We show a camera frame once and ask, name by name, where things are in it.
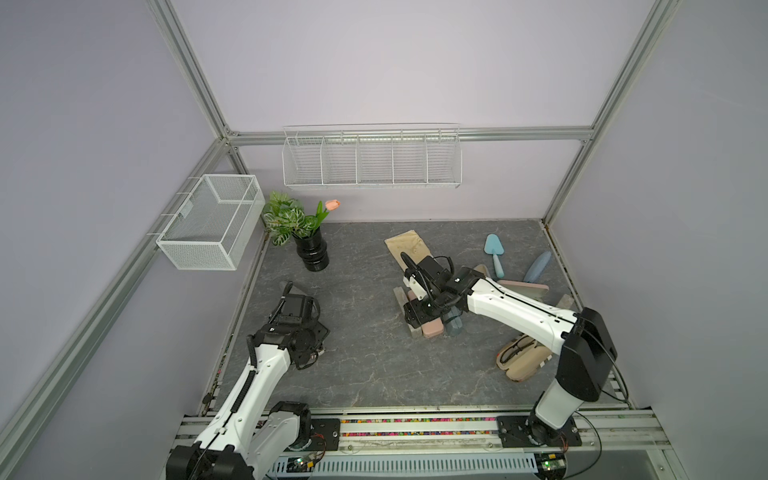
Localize pink glasses case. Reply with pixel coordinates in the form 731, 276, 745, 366
404, 290, 444, 338

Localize green artificial plant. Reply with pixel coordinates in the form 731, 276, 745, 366
262, 191, 330, 246

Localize case with white sunglasses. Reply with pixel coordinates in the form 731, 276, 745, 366
474, 264, 491, 278

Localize green glasses case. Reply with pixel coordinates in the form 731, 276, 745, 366
393, 287, 422, 338

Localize beige fabric glove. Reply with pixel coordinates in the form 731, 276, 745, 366
385, 230, 432, 271

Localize teal small trowel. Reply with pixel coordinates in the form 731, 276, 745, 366
484, 234, 505, 279

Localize aluminium mounting rail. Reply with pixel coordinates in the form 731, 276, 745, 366
312, 409, 672, 454

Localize blue brown glasses case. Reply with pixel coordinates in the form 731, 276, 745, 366
523, 250, 552, 283

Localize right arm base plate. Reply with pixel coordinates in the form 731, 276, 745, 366
497, 415, 582, 449

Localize white vented cable duct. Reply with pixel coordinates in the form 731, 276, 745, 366
266, 453, 539, 479

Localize beige case black glasses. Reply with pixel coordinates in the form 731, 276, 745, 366
495, 335, 553, 383

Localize long white wire shelf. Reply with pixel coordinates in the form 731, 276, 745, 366
282, 123, 463, 188

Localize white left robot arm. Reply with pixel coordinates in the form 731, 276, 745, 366
165, 281, 329, 479

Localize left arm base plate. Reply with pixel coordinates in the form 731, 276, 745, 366
287, 418, 341, 452

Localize teal grey case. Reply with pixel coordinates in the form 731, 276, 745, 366
444, 314, 464, 337

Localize white wire basket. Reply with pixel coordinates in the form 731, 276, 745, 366
149, 173, 265, 271

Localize aluminium frame post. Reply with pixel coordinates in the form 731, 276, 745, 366
146, 0, 248, 174

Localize black glossy vase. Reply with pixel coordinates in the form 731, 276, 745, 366
293, 227, 330, 272

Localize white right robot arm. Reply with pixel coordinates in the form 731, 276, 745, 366
400, 252, 617, 447

